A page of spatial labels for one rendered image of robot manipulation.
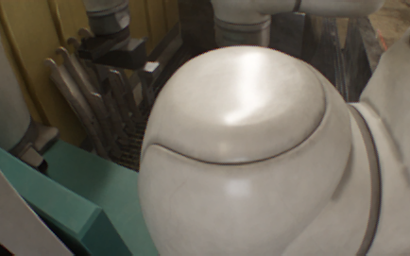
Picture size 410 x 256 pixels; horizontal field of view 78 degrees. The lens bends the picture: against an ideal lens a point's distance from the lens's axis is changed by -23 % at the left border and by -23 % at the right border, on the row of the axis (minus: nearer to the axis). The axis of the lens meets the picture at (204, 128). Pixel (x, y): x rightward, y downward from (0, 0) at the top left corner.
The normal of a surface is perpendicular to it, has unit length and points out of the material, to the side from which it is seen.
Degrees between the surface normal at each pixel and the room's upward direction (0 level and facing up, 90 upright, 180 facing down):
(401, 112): 71
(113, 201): 0
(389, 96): 76
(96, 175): 0
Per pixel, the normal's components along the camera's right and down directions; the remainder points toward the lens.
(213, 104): -0.15, -0.71
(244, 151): -0.17, 0.06
